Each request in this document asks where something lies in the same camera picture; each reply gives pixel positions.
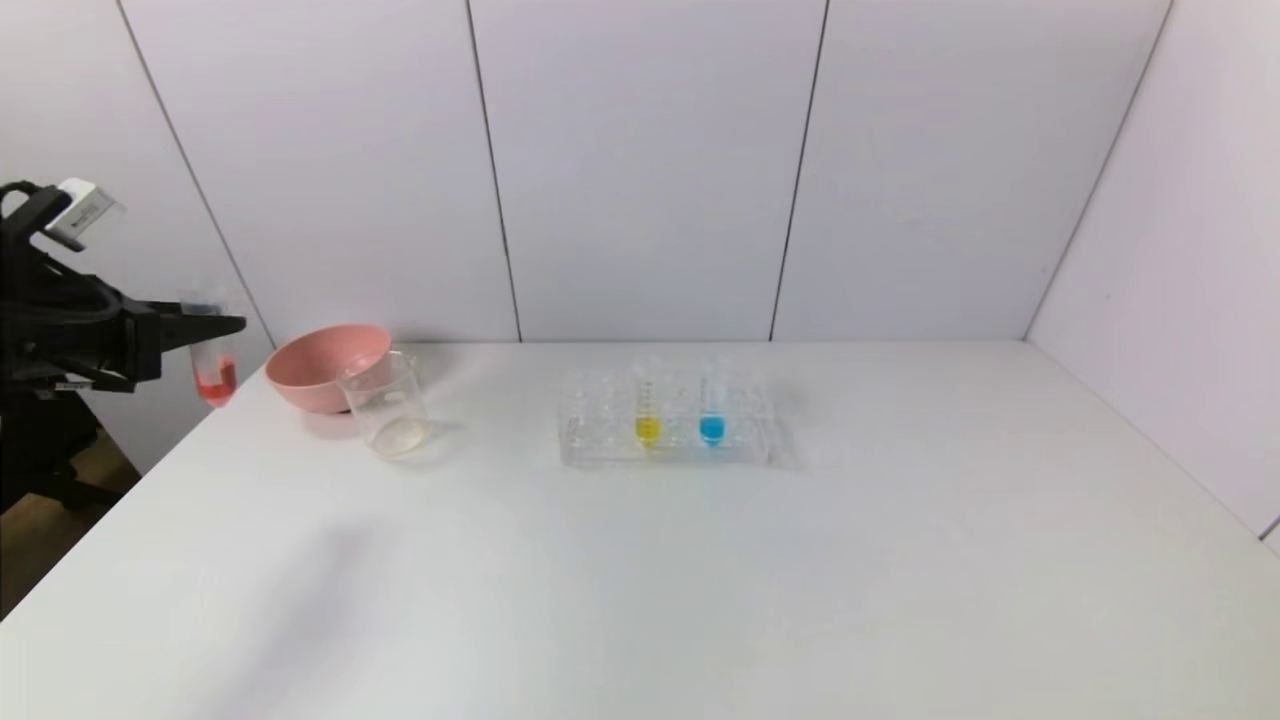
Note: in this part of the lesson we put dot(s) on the black chair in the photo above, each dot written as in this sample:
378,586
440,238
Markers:
40,450

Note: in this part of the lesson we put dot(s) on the clear plastic test tube rack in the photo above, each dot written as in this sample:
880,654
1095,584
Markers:
740,440

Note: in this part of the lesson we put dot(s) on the clear glass beaker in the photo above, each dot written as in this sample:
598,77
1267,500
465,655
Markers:
392,420

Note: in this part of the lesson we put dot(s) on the red pigment test tube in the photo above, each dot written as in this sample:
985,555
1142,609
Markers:
216,385

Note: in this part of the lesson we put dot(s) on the yellow pigment test tube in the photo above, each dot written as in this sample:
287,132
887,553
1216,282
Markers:
648,430

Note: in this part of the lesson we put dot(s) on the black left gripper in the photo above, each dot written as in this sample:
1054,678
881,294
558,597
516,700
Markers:
141,343

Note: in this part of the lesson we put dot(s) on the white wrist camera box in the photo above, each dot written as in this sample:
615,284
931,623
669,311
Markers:
85,212

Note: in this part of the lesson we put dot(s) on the pink bowl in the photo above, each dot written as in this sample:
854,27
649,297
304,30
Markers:
315,365

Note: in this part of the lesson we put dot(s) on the blue pigment test tube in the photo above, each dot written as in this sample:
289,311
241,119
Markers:
711,430

